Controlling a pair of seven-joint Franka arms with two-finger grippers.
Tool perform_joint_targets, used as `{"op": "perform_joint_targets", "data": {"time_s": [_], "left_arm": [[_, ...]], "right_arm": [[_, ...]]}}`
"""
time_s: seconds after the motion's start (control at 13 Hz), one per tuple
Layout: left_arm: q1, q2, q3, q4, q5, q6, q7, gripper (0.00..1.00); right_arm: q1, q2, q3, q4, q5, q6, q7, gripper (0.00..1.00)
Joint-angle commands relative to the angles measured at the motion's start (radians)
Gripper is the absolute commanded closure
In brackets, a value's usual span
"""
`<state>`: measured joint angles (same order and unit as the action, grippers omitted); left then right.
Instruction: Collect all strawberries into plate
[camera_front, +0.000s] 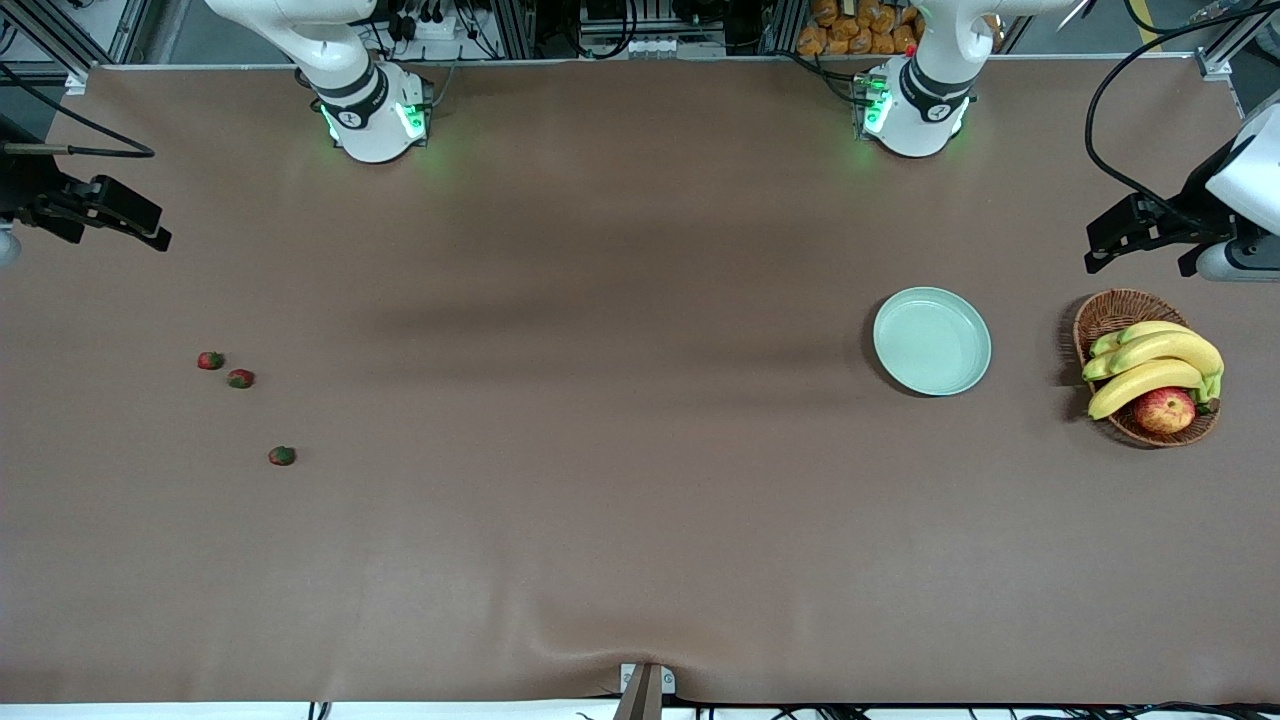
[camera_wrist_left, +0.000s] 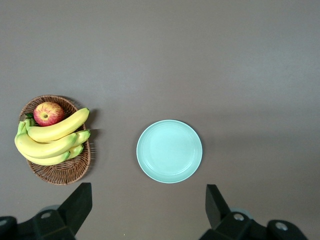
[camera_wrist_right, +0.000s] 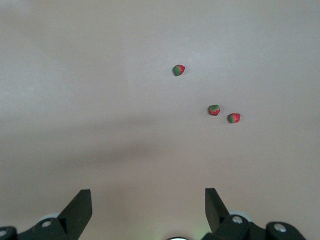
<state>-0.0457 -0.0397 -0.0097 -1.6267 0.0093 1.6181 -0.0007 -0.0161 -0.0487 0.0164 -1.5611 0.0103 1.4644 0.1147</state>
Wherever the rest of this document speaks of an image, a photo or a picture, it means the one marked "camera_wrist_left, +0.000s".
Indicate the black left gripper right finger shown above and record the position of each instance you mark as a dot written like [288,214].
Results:
[232,227]

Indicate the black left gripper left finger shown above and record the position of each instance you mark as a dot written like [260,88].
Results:
[62,225]

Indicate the mint green round plate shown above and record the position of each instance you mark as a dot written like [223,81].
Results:
[169,151]

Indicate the brown wicker basket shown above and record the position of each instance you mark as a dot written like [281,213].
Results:
[60,172]

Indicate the yellow banana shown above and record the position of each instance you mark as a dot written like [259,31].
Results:
[40,148]
[47,161]
[57,130]
[83,137]
[76,150]

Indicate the red yellow apple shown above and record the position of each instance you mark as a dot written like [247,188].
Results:
[48,113]

